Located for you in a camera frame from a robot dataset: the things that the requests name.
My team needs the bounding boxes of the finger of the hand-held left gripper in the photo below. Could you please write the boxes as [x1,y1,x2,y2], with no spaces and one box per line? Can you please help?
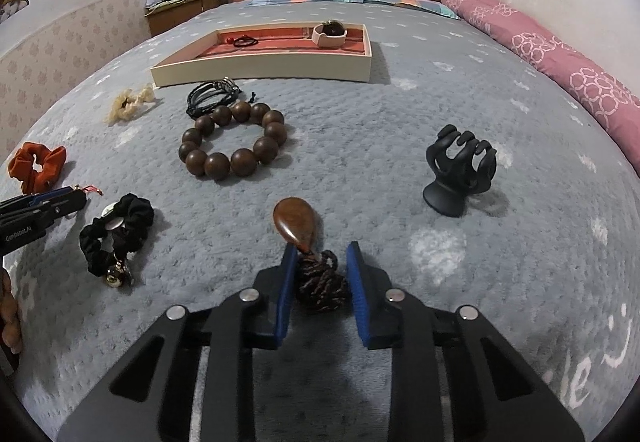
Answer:
[0,187,76,210]
[27,192,89,225]

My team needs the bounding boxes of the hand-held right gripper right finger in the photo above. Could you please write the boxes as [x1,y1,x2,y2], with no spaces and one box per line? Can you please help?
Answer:
[345,241,586,442]

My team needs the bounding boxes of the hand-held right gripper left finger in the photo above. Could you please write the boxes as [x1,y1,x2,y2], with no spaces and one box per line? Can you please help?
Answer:
[56,242,301,442]

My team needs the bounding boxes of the orange scrunchie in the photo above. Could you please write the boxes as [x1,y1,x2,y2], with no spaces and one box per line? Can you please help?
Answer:
[7,141,68,196]

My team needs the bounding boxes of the wooden teardrop pendant with cord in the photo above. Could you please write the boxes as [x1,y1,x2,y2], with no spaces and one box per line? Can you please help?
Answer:
[272,197,352,316]

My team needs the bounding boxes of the black scrunchie with gold bell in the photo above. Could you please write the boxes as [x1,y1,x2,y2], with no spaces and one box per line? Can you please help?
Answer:
[78,193,155,290]

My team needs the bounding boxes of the cream scrunchie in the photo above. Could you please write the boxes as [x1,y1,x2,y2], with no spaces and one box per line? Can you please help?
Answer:
[106,84,155,126]

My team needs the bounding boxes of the brown wooden bead bracelet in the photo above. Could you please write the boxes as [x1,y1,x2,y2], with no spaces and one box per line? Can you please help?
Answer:
[178,101,289,179]

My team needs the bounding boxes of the black claw hair clip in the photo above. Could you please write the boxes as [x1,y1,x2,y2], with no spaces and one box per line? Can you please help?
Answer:
[422,124,499,219]

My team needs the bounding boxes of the black braided leather bracelet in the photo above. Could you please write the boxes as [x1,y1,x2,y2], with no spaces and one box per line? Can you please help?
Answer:
[186,77,258,119]

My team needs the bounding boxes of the beige tray with brick liner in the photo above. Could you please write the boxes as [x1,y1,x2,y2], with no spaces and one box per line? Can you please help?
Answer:
[151,23,374,89]

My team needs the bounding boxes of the person's left hand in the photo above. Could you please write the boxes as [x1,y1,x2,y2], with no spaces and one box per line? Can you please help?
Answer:
[0,266,25,356]

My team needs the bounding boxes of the grey patterned blanket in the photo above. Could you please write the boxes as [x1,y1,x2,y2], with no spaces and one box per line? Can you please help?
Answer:
[0,0,640,442]

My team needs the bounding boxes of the wooden nightstand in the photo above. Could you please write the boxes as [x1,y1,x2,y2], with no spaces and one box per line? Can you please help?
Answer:
[144,0,229,38]

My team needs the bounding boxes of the watch with pale band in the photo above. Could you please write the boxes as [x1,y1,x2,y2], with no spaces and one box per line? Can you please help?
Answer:
[311,21,349,51]

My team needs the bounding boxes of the pink floral rolled quilt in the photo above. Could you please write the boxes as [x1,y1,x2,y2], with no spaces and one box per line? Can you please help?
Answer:
[439,0,640,174]

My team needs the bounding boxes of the dark cat wall sticker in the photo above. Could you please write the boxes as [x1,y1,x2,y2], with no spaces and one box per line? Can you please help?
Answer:
[0,0,29,23]

